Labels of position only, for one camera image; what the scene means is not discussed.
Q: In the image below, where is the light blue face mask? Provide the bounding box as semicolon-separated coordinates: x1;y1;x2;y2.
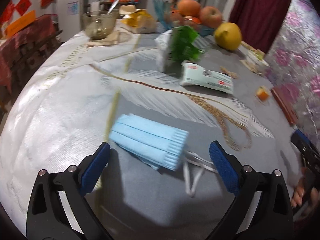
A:
109;114;189;171

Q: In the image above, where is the green white plastic bag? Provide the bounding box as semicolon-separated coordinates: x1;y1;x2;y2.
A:
155;25;210;73

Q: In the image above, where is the person's right hand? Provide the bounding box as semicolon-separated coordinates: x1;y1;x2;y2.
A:
291;167;319;218

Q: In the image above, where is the orange peel piece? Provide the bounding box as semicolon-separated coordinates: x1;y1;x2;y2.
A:
255;86;271;102

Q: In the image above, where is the white tablecloth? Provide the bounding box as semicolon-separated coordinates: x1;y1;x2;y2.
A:
1;33;301;239

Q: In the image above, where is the yellow pear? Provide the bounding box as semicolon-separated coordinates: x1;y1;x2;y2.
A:
214;22;242;51

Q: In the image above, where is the red table cover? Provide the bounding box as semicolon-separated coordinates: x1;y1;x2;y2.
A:
1;14;62;94

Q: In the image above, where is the red apple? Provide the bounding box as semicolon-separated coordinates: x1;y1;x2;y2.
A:
199;6;223;29

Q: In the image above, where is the glass bowl with spoon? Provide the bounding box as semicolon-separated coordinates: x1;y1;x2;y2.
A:
82;0;120;40

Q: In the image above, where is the yellow paper bag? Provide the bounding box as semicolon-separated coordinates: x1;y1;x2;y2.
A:
120;9;157;34

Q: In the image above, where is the orange cardboard box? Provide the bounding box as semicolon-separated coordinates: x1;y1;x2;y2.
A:
5;10;36;38

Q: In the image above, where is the orange fruit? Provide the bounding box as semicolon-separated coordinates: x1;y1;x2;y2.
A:
177;0;201;17

